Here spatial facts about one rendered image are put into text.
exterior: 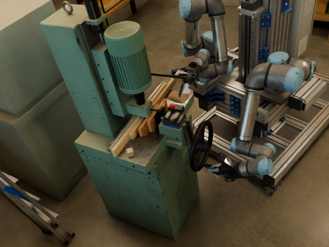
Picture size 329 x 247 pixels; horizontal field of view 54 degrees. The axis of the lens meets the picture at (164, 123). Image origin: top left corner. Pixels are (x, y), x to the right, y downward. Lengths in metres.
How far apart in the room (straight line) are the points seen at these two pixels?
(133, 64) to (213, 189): 1.38
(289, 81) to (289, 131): 1.22
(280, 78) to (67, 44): 1.00
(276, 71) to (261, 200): 1.23
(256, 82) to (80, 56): 0.85
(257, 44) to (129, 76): 0.93
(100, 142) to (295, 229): 1.43
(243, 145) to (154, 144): 0.46
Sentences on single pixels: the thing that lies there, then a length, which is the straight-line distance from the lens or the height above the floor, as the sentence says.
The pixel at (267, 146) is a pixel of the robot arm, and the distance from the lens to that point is 1.72.
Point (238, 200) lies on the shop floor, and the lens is 2.55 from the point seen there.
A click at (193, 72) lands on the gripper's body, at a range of 1.80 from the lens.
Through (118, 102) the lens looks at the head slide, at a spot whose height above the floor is 1.07.
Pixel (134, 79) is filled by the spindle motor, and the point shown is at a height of 1.25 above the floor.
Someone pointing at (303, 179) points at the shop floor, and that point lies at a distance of 2.72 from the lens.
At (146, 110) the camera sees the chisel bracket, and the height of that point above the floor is 1.02.
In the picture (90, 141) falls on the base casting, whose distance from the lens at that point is 2.01.
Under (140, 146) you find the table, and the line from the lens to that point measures 1.73.
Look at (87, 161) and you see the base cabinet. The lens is 2.14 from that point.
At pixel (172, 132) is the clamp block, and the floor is 0.94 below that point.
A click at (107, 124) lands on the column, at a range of 1.90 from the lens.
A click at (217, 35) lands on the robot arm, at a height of 1.19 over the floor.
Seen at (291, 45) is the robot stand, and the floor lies 0.89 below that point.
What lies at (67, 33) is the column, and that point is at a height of 1.49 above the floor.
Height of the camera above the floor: 2.13
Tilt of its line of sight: 42 degrees down
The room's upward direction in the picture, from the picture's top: 12 degrees counter-clockwise
